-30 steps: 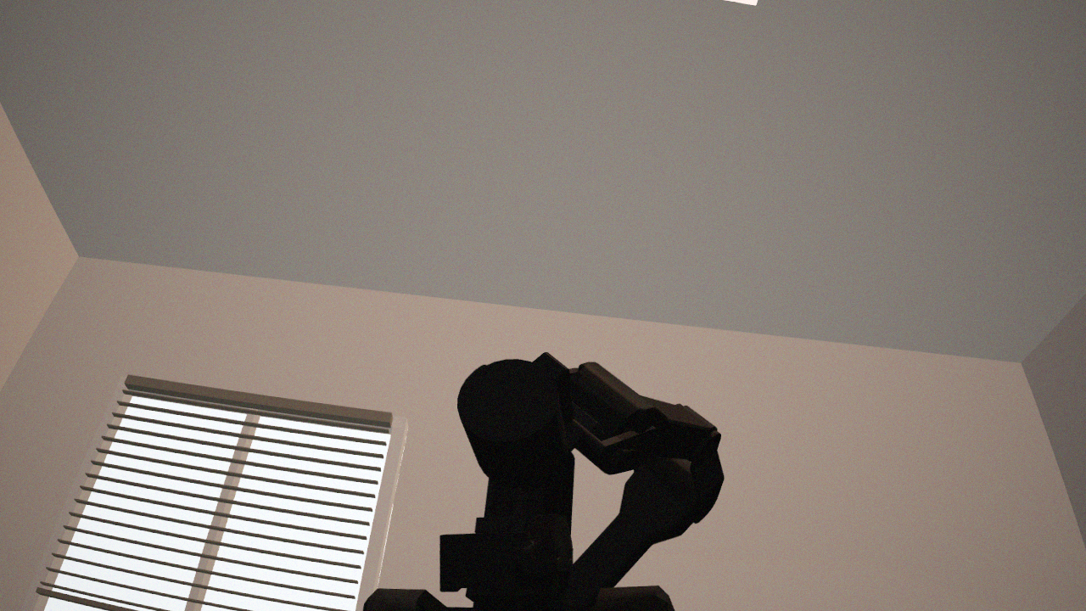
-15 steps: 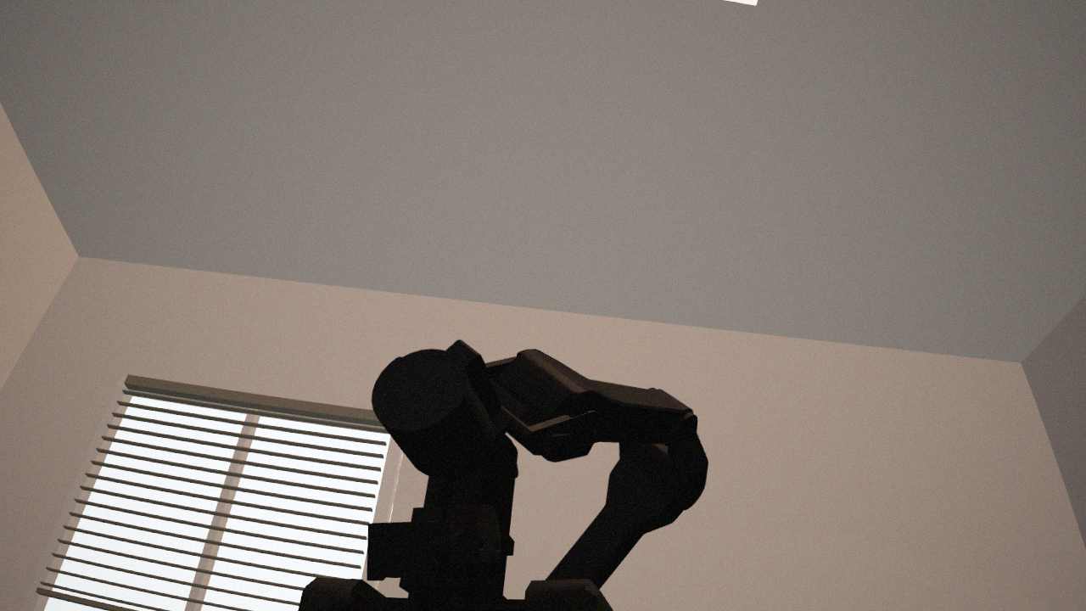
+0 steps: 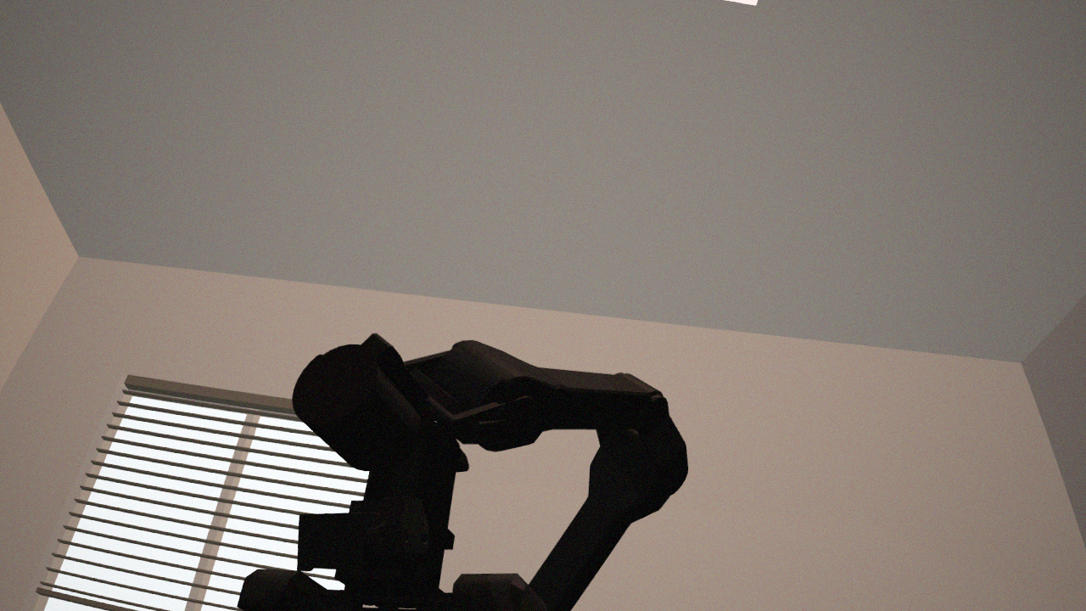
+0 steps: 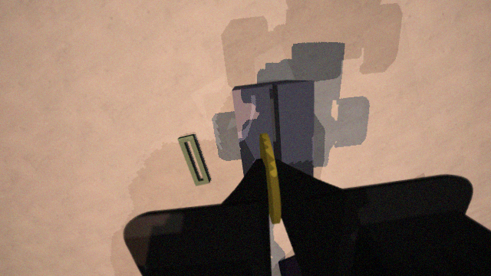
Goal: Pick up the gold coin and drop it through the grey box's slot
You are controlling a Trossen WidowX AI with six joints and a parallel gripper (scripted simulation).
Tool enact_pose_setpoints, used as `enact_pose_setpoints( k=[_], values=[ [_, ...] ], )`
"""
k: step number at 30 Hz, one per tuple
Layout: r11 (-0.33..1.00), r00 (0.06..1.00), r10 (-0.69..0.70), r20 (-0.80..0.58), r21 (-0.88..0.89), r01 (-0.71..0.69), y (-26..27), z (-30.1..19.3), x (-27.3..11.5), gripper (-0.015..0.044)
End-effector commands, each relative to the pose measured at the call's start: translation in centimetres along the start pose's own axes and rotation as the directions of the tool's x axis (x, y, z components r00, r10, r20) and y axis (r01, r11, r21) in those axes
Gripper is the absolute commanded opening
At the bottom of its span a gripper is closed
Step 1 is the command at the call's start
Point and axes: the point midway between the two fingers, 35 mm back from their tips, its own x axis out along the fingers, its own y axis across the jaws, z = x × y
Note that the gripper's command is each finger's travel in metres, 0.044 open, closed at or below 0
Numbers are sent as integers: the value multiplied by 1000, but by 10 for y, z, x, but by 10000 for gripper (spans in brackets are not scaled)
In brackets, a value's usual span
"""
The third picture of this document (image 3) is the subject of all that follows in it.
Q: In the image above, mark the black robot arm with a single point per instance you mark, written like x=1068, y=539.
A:
x=378, y=413

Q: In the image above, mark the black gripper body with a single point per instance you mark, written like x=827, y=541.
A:
x=292, y=590

